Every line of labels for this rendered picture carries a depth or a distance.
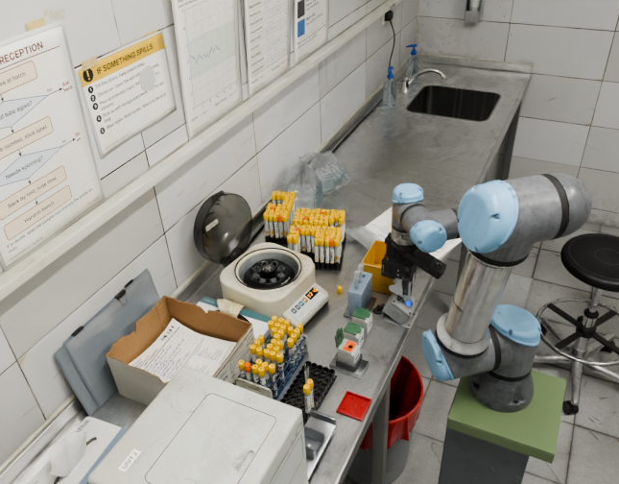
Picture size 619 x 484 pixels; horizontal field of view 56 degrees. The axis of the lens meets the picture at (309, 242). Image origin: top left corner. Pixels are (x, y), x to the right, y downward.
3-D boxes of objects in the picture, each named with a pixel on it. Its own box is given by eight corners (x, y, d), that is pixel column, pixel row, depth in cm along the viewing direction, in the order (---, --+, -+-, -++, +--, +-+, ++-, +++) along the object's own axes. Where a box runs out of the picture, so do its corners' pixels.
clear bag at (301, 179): (320, 227, 208) (318, 181, 197) (272, 225, 210) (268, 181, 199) (326, 190, 228) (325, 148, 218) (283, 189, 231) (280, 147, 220)
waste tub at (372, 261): (401, 299, 174) (403, 273, 169) (360, 288, 179) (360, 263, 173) (414, 273, 184) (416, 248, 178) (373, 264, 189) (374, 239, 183)
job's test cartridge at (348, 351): (353, 371, 150) (353, 353, 147) (337, 365, 152) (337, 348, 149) (360, 360, 153) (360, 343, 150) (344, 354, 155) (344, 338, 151)
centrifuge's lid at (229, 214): (195, 211, 158) (175, 206, 163) (216, 285, 171) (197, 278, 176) (246, 178, 172) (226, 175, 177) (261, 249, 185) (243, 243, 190)
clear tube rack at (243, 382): (273, 409, 143) (271, 390, 139) (238, 397, 147) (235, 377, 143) (308, 353, 158) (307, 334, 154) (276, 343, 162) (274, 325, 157)
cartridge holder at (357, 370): (360, 379, 150) (360, 370, 148) (329, 368, 153) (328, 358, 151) (369, 365, 154) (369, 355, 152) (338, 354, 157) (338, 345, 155)
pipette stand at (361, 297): (366, 322, 167) (366, 296, 161) (343, 316, 169) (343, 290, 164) (376, 300, 174) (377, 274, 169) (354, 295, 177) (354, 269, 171)
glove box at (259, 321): (259, 361, 156) (255, 336, 151) (186, 336, 165) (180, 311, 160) (280, 331, 165) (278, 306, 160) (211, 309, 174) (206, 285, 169)
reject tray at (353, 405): (362, 422, 139) (362, 420, 139) (336, 412, 142) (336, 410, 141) (371, 400, 144) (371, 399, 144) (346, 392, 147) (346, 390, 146)
